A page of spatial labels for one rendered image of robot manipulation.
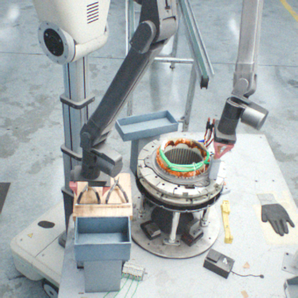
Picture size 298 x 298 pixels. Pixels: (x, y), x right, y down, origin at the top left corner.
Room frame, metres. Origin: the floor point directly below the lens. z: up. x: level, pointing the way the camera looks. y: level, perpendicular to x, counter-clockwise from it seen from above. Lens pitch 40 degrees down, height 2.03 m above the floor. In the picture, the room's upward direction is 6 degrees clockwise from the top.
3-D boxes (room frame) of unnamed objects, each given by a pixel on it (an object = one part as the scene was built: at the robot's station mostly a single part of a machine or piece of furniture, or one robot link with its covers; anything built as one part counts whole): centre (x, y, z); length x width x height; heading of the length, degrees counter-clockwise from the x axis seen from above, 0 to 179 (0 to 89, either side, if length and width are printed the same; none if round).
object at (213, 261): (0.89, -0.30, 0.81); 0.10 x 0.06 x 0.06; 63
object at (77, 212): (0.94, 0.14, 1.05); 0.20 x 0.19 x 0.02; 8
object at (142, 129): (1.38, 0.02, 0.92); 0.25 x 0.11 x 0.28; 117
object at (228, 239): (1.12, -0.35, 0.80); 0.22 x 0.04 x 0.03; 179
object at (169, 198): (0.95, -0.11, 1.05); 0.09 x 0.04 x 0.01; 96
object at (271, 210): (1.19, -0.56, 0.79); 0.24 x 0.13 x 0.02; 6
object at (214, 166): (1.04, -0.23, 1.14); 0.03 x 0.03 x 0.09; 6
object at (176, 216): (0.97, -0.12, 0.91); 0.02 x 0.02 x 0.21
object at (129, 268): (0.83, 0.01, 0.80); 0.10 x 0.05 x 0.04; 80
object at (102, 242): (0.79, 0.12, 0.92); 0.17 x 0.11 x 0.28; 98
